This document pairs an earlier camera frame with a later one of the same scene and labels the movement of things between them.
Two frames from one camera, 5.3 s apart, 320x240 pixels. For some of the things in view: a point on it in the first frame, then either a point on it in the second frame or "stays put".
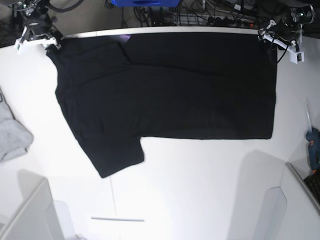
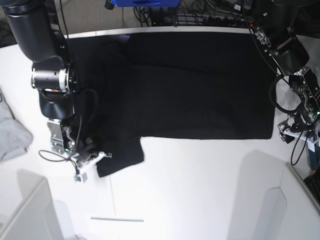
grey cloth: [15, 137] stays put
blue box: [146, 3] stays put
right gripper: [287, 33] to [288, 130]
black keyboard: [313, 182] stays put
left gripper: [39, 30] to [85, 155]
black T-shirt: [116, 89] stays put
